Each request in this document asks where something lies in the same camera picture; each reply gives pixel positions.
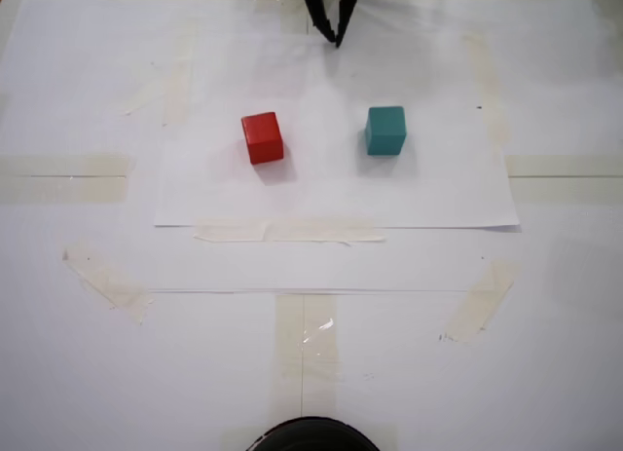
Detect large white paper sheet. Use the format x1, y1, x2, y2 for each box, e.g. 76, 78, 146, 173
0, 0, 623, 296

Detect clear packing tape strip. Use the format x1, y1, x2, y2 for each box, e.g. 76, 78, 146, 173
275, 293, 341, 451

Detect red cube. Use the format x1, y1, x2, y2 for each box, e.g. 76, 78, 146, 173
239, 111, 285, 167

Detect black round object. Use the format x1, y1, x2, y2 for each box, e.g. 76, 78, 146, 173
250, 416, 381, 451

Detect small white paper sheet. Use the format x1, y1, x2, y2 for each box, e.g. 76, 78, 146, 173
154, 29, 522, 234

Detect beige masking tape strip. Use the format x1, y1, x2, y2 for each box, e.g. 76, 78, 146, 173
61, 236, 155, 325
193, 216, 388, 247
279, 0, 330, 36
503, 154, 623, 205
461, 31, 513, 156
439, 258, 520, 345
0, 153, 133, 205
119, 63, 189, 117
162, 17, 201, 127

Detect teal blue cube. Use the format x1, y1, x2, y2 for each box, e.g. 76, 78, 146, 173
364, 104, 408, 157

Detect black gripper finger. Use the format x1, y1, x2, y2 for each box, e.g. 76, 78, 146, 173
296, 0, 341, 48
336, 0, 365, 48

